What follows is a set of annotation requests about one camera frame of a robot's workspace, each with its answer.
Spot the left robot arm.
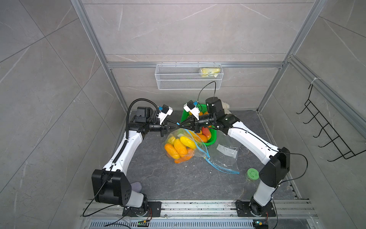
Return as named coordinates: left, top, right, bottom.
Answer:
left=91, top=98, right=173, bottom=213

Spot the yellow sponge in wire basket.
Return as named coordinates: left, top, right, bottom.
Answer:
left=199, top=68, right=221, bottom=78

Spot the yellow orange mango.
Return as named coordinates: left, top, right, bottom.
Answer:
left=165, top=143, right=180, bottom=160

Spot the white plush toy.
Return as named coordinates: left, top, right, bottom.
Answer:
left=222, top=101, right=231, bottom=114

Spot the white wire wall basket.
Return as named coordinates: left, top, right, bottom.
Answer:
left=154, top=64, right=224, bottom=90

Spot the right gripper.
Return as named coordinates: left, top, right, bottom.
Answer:
left=179, top=115, right=216, bottom=135

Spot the red mango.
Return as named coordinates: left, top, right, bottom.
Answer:
left=202, top=127, right=212, bottom=140

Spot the clear zip-top bag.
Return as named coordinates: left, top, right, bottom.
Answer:
left=205, top=131, right=241, bottom=174
left=162, top=128, right=207, bottom=161

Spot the orange mango at basket front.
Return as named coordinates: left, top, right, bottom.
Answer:
left=193, top=133, right=208, bottom=143

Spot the black wall hook rack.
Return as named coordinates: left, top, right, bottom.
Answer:
left=296, top=84, right=366, bottom=162

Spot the green round disc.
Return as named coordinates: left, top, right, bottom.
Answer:
left=246, top=168, right=259, bottom=182

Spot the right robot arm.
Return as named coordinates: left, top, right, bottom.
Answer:
left=180, top=96, right=291, bottom=217

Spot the green plastic basket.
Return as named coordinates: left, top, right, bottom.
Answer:
left=180, top=102, right=217, bottom=146

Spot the grey purple cloth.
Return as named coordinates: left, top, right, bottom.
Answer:
left=131, top=182, right=142, bottom=193

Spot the metal base rail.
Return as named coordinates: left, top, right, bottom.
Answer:
left=75, top=199, right=323, bottom=229

